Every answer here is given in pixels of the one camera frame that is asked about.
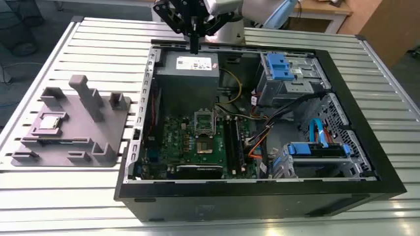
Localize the green motherboard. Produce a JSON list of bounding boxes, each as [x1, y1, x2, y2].
[[139, 108, 259, 179]]

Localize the black mesh bin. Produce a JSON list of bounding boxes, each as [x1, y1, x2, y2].
[[0, 13, 37, 57], [11, 0, 45, 27]]

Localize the empty blue disk carrier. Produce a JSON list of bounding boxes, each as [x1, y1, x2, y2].
[[269, 148, 286, 179]]

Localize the CPU socket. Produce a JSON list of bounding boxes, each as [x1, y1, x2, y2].
[[193, 137, 217, 155]]

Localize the black PC case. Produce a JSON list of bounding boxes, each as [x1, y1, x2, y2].
[[113, 38, 407, 223]]

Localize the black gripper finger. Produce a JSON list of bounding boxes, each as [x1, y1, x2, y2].
[[194, 11, 234, 55], [151, 0, 195, 55]]

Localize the brown wooden cabinet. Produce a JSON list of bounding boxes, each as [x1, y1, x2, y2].
[[337, 0, 420, 69]]

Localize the grey power supply unit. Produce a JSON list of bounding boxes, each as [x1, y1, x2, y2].
[[153, 51, 219, 113]]

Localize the orange wire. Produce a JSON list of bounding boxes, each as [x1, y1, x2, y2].
[[247, 144, 263, 159]]

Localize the metal drive cage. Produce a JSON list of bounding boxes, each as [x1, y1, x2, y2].
[[254, 51, 331, 106]]

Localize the silver CPU green edge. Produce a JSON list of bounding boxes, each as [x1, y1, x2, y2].
[[38, 116, 61, 130]]

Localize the yellow wire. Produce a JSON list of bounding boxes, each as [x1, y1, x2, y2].
[[217, 68, 243, 106]]

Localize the white desk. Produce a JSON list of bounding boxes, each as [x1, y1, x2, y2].
[[38, 0, 162, 23]]

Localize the blue drive bay latch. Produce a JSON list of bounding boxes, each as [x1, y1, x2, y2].
[[266, 53, 290, 71], [273, 69, 294, 81]]

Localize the black wire bundle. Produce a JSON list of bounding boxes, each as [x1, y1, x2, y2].
[[243, 92, 329, 148]]

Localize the metal disk cage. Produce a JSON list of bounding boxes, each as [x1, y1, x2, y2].
[[270, 142, 377, 179]]

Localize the grey parts rack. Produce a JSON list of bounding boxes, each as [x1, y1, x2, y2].
[[9, 75, 131, 168]]

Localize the blue flat wire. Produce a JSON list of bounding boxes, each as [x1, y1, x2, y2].
[[307, 117, 330, 148]]

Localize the hard disk in blue carrier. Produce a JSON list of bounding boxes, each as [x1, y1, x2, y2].
[[286, 144, 350, 158]]

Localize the green RAM stick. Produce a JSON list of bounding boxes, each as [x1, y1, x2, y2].
[[37, 139, 74, 146]]

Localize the wooden desk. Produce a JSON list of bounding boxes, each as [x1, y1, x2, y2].
[[287, 0, 354, 34]]

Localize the black graphics card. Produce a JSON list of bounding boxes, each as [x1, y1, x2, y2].
[[174, 164, 223, 179]]

